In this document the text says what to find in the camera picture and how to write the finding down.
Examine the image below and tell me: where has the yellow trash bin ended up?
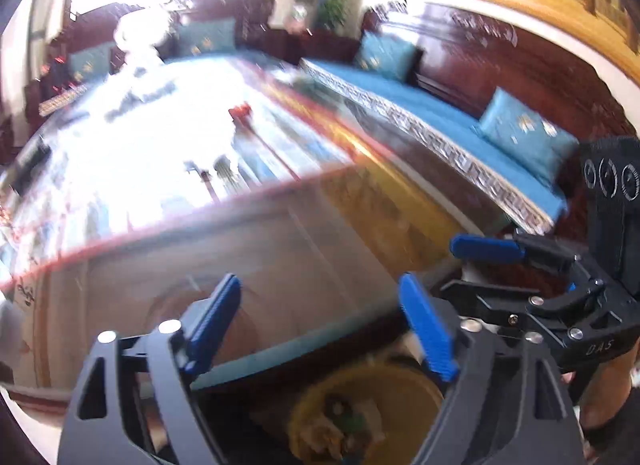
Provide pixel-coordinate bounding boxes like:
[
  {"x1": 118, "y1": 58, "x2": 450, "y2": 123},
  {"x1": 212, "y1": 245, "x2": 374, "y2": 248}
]
[{"x1": 286, "y1": 361, "x2": 444, "y2": 464}]

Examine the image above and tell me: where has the person's hand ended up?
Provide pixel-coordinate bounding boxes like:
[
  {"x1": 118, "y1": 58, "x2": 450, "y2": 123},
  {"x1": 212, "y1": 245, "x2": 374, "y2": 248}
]
[{"x1": 579, "y1": 341, "x2": 639, "y2": 429}]

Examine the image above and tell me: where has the black camera module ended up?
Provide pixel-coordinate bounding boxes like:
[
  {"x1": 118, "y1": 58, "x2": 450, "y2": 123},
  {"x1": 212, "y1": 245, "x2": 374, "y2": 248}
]
[{"x1": 580, "y1": 136, "x2": 640, "y2": 296}]

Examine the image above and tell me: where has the red crumpled wrapper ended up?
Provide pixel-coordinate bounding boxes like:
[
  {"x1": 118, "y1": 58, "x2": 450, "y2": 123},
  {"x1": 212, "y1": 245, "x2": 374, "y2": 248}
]
[{"x1": 229, "y1": 102, "x2": 252, "y2": 127}]

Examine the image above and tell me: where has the blue embroidered cushion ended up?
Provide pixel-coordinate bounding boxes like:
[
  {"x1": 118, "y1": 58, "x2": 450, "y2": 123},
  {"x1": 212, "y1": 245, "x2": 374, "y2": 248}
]
[
  {"x1": 477, "y1": 87, "x2": 579, "y2": 186},
  {"x1": 354, "y1": 32, "x2": 419, "y2": 82}
]

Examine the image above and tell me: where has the black cable bundle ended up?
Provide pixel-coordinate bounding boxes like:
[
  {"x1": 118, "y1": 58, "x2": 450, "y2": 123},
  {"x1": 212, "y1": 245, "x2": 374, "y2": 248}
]
[{"x1": 8, "y1": 141, "x2": 54, "y2": 197}]

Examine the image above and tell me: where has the dark wood rear sofa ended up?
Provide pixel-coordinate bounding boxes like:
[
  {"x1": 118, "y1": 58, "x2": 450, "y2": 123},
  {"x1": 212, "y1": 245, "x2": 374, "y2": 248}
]
[{"x1": 24, "y1": 0, "x2": 276, "y2": 128}]

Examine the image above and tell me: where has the teal rear cushion right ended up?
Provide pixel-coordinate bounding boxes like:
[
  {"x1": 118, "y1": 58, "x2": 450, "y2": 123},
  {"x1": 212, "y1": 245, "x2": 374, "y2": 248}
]
[{"x1": 177, "y1": 18, "x2": 236, "y2": 57}]

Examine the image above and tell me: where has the blue embroidered cushion far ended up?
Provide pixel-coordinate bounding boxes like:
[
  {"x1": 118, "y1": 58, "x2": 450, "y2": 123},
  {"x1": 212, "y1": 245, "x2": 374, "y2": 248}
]
[{"x1": 354, "y1": 32, "x2": 419, "y2": 82}]

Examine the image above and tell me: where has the potted green plant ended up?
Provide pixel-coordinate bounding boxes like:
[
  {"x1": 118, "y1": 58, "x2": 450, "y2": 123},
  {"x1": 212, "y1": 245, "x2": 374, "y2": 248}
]
[{"x1": 316, "y1": 0, "x2": 347, "y2": 33}]

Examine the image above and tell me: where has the teal rear cushion left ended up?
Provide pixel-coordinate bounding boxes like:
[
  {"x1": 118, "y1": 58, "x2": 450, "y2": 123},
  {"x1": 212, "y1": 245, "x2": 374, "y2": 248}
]
[{"x1": 67, "y1": 42, "x2": 115, "y2": 84}]

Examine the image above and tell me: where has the dark wood long sofa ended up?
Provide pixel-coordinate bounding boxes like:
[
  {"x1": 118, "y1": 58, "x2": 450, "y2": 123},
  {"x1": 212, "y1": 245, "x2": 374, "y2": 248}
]
[{"x1": 300, "y1": 0, "x2": 637, "y2": 234}]

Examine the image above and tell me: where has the teal cushion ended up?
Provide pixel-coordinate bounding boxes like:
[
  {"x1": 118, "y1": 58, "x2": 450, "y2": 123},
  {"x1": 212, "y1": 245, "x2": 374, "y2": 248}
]
[
  {"x1": 67, "y1": 42, "x2": 115, "y2": 84},
  {"x1": 177, "y1": 18, "x2": 236, "y2": 57}
]

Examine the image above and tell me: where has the blue embroidered cushion near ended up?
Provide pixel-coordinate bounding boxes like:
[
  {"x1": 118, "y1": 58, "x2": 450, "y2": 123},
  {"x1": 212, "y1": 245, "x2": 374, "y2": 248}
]
[{"x1": 477, "y1": 87, "x2": 579, "y2": 186}]

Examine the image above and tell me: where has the white robot toy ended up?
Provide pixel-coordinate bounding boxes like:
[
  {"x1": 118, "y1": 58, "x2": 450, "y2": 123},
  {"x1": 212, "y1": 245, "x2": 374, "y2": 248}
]
[{"x1": 114, "y1": 8, "x2": 171, "y2": 73}]

